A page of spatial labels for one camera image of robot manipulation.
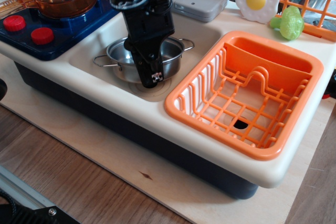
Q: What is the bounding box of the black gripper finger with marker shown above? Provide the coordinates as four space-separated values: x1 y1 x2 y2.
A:
135 58 164 88

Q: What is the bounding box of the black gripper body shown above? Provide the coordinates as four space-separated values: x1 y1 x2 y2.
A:
119 0 174 63

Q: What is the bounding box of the stainless steel two-handled pan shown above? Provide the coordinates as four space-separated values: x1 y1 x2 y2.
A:
93 37 195 83

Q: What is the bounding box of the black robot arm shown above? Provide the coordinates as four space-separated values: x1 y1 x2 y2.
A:
110 0 174 88

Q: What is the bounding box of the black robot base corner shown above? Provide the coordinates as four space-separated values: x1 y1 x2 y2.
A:
1 190 79 223

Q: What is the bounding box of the cream toy sink unit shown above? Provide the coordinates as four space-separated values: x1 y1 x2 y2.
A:
1 2 335 188

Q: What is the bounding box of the orange plastic drying rack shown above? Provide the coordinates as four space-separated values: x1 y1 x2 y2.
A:
164 31 324 161

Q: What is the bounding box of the right red stove knob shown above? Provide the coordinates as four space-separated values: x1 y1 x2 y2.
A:
30 27 55 45

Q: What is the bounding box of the red stove knob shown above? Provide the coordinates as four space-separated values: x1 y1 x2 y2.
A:
3 15 26 32
30 27 55 45

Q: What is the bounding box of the blue toy stove top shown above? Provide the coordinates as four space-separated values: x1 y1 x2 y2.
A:
1 0 117 61

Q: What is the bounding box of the left red stove knob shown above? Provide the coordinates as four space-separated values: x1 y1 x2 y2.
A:
3 15 26 32

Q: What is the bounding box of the light plywood base board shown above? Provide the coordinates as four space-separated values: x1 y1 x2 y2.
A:
1 56 335 223

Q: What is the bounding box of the green toy broccoli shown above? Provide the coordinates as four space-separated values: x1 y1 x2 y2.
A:
270 6 305 40

